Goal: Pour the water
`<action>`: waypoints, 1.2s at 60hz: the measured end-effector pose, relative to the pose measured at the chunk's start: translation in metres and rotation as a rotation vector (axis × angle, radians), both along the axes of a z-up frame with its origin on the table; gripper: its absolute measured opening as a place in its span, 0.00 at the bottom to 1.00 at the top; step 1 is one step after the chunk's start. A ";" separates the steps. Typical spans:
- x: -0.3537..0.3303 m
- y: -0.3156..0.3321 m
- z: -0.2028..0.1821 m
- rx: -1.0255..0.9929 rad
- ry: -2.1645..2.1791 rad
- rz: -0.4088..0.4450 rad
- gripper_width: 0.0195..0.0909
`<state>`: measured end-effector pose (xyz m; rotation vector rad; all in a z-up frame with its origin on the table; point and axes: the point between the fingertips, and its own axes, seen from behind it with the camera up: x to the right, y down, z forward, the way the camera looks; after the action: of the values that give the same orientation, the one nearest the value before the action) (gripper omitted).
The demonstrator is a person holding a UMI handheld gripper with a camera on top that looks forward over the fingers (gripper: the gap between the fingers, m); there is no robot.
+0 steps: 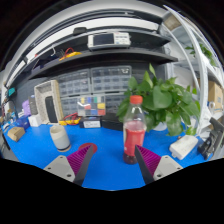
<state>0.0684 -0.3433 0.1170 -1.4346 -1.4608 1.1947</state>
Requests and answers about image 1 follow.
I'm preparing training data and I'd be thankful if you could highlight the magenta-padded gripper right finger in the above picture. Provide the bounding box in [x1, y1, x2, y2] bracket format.
[134, 144, 184, 185]

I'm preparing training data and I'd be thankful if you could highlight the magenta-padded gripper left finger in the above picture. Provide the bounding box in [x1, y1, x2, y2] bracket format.
[43, 143, 95, 187]

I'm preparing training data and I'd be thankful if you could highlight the clear bottle with red drink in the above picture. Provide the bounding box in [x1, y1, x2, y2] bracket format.
[122, 94, 148, 165]

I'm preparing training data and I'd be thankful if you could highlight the white rectangular adapter block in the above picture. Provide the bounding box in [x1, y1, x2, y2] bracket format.
[168, 134, 200, 161]

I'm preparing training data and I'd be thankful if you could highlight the beige ceramic cup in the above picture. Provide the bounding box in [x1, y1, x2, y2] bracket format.
[49, 124, 72, 153]

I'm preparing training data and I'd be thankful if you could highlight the yellow multimeter with red leads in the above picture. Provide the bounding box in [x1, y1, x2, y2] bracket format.
[58, 112, 81, 126]

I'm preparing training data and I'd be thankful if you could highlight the black clamp stand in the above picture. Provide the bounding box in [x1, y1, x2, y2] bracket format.
[197, 117, 224, 161]

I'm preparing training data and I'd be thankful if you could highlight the black box with white label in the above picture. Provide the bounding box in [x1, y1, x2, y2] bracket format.
[79, 116, 102, 129]

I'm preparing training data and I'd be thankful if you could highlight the small white box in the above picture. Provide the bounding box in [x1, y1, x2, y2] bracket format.
[27, 114, 42, 128]

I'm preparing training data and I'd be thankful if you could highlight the small cardboard box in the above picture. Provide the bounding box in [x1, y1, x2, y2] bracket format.
[7, 126, 26, 143]

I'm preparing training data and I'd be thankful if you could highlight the blue plastic container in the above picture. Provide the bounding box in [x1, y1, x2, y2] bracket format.
[15, 114, 31, 130]

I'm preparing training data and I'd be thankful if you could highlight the grey small-parts drawer cabinet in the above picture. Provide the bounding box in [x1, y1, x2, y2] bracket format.
[59, 95, 81, 118]
[90, 65, 133, 94]
[54, 68, 92, 98]
[104, 93, 129, 114]

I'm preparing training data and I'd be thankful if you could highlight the black case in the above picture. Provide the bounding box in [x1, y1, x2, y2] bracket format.
[100, 113, 124, 132]

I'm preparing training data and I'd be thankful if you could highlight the green potted plant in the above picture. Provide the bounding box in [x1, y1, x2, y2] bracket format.
[115, 63, 202, 137]

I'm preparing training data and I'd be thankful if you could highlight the clear box with coloured compartments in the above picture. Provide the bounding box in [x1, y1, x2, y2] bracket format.
[77, 95, 107, 118]

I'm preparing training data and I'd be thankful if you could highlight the grey upright block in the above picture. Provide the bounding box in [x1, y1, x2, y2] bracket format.
[28, 94, 38, 116]

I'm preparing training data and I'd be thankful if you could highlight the purple plastic object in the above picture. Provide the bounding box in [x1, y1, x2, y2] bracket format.
[21, 99, 32, 117]

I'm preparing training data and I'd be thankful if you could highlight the teal small object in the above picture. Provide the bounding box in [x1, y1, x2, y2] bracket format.
[7, 87, 17, 98]

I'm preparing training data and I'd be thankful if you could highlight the white shelf unit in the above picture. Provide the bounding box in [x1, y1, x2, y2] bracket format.
[159, 4, 224, 141]

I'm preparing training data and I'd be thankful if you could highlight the black desk shelf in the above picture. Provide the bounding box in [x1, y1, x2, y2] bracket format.
[26, 29, 179, 81]

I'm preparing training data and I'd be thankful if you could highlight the white bench oscilloscope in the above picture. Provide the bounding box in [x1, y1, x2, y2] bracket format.
[87, 31, 132, 51]

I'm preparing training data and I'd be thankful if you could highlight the black rounded device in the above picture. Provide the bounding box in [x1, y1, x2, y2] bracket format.
[72, 26, 88, 36]

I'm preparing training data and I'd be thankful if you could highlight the white perforated frame box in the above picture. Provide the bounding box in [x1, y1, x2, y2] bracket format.
[33, 79, 64, 125]

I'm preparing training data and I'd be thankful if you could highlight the yellow tool with red cable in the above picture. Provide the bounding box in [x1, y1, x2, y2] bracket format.
[59, 47, 82, 62]

